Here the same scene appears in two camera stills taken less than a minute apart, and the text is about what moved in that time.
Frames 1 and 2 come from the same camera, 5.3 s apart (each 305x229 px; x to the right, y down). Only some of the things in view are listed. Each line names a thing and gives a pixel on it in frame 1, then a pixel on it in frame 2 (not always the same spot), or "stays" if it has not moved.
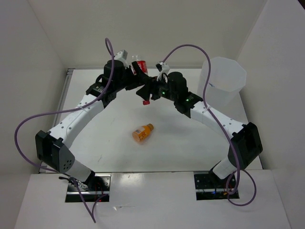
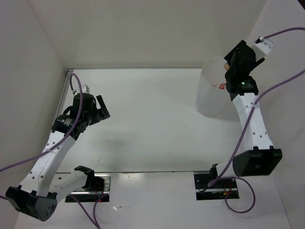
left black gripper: [140, 79] -> [103, 112]
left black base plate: [100, 188] stays
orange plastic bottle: [141, 134] -> [226, 66]
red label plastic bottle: [143, 65] -> [221, 86]
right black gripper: [145, 91] -> [229, 57]
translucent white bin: [228, 78] stays
